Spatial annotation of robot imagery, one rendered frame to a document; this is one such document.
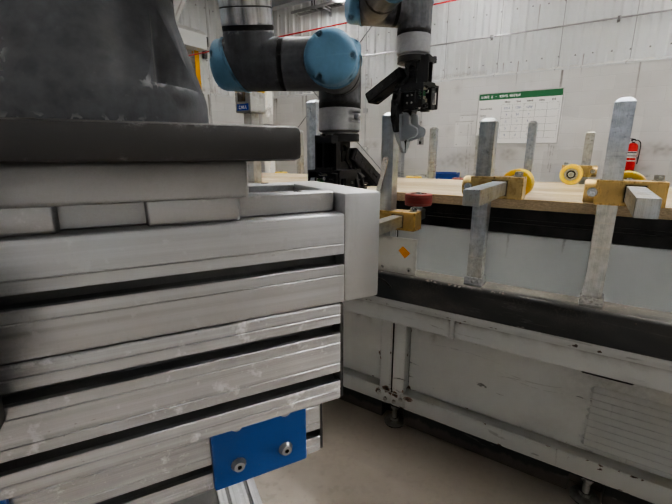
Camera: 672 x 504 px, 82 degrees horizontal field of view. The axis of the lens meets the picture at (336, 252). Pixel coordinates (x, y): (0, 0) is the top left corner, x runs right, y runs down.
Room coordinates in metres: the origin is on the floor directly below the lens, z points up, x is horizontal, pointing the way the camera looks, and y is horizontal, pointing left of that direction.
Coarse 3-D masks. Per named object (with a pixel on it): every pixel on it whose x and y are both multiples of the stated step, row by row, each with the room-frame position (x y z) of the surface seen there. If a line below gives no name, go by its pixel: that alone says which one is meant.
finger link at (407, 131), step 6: (402, 114) 0.96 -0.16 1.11; (408, 114) 0.95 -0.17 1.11; (402, 120) 0.96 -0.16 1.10; (408, 120) 0.95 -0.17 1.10; (402, 126) 0.96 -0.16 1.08; (408, 126) 0.95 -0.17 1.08; (414, 126) 0.94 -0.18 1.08; (396, 132) 0.96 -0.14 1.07; (402, 132) 0.96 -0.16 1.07; (408, 132) 0.95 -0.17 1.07; (414, 132) 0.94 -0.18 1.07; (396, 138) 0.97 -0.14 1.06; (402, 138) 0.96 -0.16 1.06; (408, 138) 0.95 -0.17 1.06; (402, 144) 0.97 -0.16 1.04; (402, 150) 0.97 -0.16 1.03
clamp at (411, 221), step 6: (384, 210) 1.06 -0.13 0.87; (396, 210) 1.06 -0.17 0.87; (402, 210) 1.06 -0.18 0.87; (408, 210) 1.06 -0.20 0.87; (384, 216) 1.06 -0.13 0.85; (402, 216) 1.03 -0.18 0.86; (408, 216) 1.02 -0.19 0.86; (414, 216) 1.01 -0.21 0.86; (420, 216) 1.04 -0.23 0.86; (402, 222) 1.03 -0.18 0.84; (408, 222) 1.02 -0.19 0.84; (414, 222) 1.01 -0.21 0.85; (420, 222) 1.04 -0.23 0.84; (402, 228) 1.03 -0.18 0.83; (408, 228) 1.02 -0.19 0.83; (414, 228) 1.01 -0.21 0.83; (420, 228) 1.05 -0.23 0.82
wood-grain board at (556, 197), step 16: (272, 176) 2.12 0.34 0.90; (288, 176) 2.12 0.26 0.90; (304, 176) 2.12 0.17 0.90; (400, 192) 1.26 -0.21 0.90; (432, 192) 1.25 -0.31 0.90; (448, 192) 1.25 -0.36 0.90; (544, 192) 1.25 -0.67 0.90; (560, 192) 1.25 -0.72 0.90; (576, 192) 1.25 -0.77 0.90; (512, 208) 1.08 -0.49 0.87; (528, 208) 1.06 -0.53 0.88; (544, 208) 1.03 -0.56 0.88; (560, 208) 1.01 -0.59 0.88; (576, 208) 0.99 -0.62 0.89; (592, 208) 0.98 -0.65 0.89; (624, 208) 0.94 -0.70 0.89
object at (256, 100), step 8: (248, 96) 1.31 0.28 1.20; (256, 96) 1.33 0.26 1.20; (264, 96) 1.37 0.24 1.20; (248, 104) 1.32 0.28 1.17; (256, 104) 1.33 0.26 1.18; (264, 104) 1.36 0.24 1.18; (240, 112) 1.34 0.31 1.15; (248, 112) 1.33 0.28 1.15; (256, 112) 1.34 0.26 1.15; (264, 112) 1.36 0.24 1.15
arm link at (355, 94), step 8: (352, 40) 0.71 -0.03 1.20; (360, 48) 0.72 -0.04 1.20; (360, 56) 0.72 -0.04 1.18; (360, 64) 0.72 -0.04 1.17; (360, 72) 0.69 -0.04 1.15; (360, 80) 0.72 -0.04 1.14; (360, 88) 0.73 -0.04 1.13; (320, 96) 0.72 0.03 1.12; (328, 96) 0.70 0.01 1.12; (336, 96) 0.70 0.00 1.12; (344, 96) 0.70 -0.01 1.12; (352, 96) 0.71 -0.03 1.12; (360, 96) 0.73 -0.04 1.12; (320, 104) 0.72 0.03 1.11; (328, 104) 0.70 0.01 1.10; (336, 104) 0.70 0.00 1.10; (344, 104) 0.70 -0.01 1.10; (352, 104) 0.71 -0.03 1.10; (360, 104) 0.73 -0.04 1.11
